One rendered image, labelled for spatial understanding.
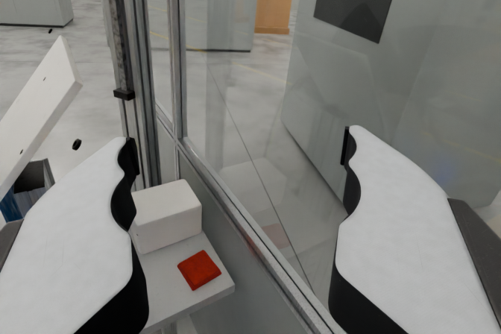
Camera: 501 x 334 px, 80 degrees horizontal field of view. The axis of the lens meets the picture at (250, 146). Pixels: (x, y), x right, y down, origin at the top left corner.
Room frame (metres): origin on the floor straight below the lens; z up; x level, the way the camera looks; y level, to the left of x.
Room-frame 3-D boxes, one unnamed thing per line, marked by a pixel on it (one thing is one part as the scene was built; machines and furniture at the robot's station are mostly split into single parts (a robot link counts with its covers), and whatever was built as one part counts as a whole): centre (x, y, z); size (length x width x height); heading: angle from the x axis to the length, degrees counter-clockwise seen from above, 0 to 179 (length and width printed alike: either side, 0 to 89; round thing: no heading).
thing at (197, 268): (0.47, 0.09, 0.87); 0.08 x 0.08 x 0.02; 41
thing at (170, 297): (0.52, 0.20, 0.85); 0.36 x 0.24 x 0.03; 35
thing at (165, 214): (0.60, 0.22, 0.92); 0.17 x 0.16 x 0.11; 125
